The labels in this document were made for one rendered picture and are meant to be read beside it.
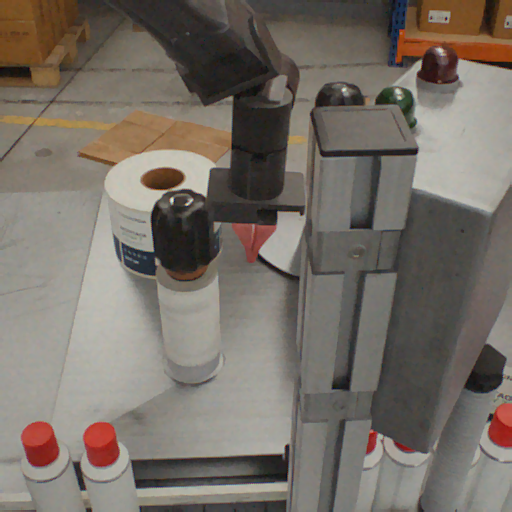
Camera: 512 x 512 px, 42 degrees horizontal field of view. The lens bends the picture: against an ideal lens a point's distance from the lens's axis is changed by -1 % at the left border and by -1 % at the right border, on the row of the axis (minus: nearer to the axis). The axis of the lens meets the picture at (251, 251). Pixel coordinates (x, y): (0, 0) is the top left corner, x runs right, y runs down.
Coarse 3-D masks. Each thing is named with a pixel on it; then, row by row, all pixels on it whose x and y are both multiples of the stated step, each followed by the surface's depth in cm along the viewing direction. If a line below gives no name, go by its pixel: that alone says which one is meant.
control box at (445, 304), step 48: (432, 96) 40; (480, 96) 40; (432, 144) 36; (480, 144) 36; (432, 192) 32; (480, 192) 32; (432, 240) 33; (480, 240) 32; (432, 288) 35; (480, 288) 35; (432, 336) 37; (480, 336) 45; (384, 384) 41; (432, 384) 39; (384, 432) 43; (432, 432) 41
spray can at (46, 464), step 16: (32, 432) 68; (48, 432) 68; (32, 448) 67; (48, 448) 68; (64, 448) 71; (32, 464) 69; (48, 464) 69; (64, 464) 70; (32, 480) 69; (48, 480) 69; (64, 480) 71; (32, 496) 72; (48, 496) 71; (64, 496) 72; (80, 496) 75
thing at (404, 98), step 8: (384, 88) 36; (392, 88) 36; (400, 88) 36; (384, 96) 35; (392, 96) 35; (400, 96) 35; (408, 96) 35; (376, 104) 36; (384, 104) 35; (392, 104) 35; (400, 104) 35; (408, 104) 35; (416, 104) 36; (408, 112) 35; (408, 120) 36; (416, 120) 37
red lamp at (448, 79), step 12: (432, 48) 40; (444, 48) 40; (432, 60) 40; (444, 60) 40; (456, 60) 40; (420, 72) 41; (432, 72) 40; (444, 72) 40; (456, 72) 41; (420, 84) 41; (432, 84) 40; (444, 84) 40; (456, 84) 41
